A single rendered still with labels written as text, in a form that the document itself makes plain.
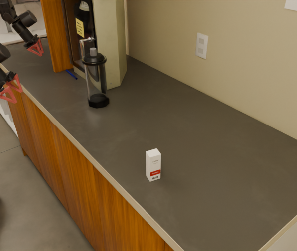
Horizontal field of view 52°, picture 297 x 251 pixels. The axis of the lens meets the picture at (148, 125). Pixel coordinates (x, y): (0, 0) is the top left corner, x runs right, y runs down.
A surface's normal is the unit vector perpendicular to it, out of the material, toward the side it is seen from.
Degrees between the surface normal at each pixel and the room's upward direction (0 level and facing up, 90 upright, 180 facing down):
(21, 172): 0
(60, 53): 90
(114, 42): 90
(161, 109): 0
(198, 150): 0
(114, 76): 90
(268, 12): 90
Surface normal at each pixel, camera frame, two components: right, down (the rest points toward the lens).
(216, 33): -0.79, 0.35
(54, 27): 0.61, 0.44
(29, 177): 0.00, -0.83
